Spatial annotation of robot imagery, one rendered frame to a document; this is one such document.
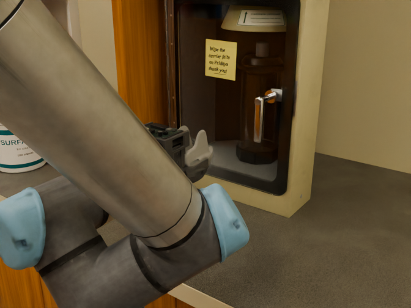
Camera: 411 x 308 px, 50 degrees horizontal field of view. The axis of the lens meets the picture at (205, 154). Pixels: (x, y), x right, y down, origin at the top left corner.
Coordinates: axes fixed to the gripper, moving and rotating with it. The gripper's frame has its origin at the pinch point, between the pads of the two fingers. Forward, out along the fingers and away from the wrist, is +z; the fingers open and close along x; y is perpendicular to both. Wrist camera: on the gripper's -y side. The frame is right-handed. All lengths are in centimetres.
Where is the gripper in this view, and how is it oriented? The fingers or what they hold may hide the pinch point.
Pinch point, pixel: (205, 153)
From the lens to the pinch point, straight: 72.1
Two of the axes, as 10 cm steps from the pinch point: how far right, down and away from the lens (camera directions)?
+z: 5.9, -3.0, 7.5
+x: -8.1, -2.2, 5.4
